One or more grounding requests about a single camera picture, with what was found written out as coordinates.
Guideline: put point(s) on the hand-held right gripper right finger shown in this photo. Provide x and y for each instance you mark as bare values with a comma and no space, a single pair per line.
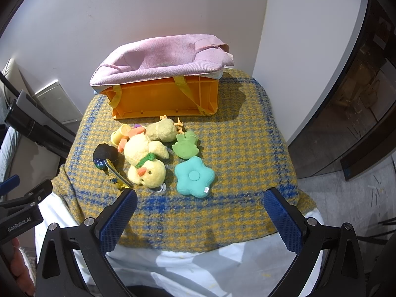
283,219

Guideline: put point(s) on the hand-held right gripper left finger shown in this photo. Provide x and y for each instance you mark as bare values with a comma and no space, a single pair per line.
119,219

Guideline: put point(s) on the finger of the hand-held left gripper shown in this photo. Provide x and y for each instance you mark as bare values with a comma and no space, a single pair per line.
37,191
9,183

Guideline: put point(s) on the yellow clip toy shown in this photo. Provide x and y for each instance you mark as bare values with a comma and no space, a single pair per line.
119,179

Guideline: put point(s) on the black ball toy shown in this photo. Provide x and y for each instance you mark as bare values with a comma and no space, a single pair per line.
105,154

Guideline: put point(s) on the yellow plush duck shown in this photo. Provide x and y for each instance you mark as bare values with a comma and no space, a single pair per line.
142,154

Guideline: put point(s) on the yellow toy cup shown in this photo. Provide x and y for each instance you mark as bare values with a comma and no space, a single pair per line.
119,136

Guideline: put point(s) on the teal flower cushion toy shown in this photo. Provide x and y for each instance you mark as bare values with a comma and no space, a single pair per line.
193,176

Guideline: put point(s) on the green frog toy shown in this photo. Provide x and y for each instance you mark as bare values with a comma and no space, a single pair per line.
184,145

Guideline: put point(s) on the orange board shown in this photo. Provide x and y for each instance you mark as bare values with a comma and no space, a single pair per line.
161,99

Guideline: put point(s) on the pink fabric basket liner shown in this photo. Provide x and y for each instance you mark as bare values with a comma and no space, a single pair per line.
154,55

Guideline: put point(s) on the person's left hand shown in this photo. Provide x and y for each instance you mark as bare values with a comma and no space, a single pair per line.
21,266

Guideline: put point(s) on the grey quilted cloth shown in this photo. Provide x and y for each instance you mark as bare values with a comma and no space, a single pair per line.
7,151

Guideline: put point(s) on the yellow blue plaid blanket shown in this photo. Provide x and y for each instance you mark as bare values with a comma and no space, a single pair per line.
216,210

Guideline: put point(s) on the black tripod stand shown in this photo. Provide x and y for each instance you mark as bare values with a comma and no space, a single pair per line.
27,117

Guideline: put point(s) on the white sheet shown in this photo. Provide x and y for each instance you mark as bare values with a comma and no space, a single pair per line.
191,269

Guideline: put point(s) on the white flat panel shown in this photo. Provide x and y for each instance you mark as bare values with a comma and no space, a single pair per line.
57,102

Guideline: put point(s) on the pale yellow plush piece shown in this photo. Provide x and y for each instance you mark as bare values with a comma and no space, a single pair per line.
161,130

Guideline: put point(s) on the beige cushion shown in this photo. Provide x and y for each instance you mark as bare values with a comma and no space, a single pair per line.
14,74

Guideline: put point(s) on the small orange giraffe figure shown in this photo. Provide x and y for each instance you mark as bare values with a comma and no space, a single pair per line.
178,125

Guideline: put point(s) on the dark glass door cabinet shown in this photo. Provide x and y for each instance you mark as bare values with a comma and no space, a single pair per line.
355,99

